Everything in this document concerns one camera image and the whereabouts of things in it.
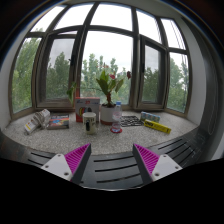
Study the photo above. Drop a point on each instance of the black patterned tray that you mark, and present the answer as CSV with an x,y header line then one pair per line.
x,y
129,121

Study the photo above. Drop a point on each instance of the white potted flowering plant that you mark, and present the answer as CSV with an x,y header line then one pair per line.
x,y
108,83

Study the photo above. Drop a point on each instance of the dark colourful flat box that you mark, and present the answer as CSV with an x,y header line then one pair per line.
x,y
58,122

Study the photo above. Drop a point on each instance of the white wrapped package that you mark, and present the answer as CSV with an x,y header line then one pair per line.
x,y
39,120

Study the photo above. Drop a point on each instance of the white mug with black print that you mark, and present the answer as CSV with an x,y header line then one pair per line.
x,y
89,122

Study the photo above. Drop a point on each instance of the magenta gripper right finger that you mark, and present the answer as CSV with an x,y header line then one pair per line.
x,y
152,166

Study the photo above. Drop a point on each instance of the dark framed bay window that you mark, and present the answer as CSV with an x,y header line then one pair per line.
x,y
75,42

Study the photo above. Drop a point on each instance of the light blue small box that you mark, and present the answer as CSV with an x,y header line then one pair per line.
x,y
149,116

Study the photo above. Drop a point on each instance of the yellow long box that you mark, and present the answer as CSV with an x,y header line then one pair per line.
x,y
157,126

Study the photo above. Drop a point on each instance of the clear plastic water bottle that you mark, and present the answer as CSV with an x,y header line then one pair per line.
x,y
117,114

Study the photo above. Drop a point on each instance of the red round coaster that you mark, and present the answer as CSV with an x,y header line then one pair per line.
x,y
116,131

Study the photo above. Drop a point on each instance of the red and white box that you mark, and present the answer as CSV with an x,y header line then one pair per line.
x,y
86,104

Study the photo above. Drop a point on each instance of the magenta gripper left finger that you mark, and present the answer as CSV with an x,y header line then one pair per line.
x,y
70,166

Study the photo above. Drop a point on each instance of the small green leafy plant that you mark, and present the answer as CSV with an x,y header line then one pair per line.
x,y
71,91

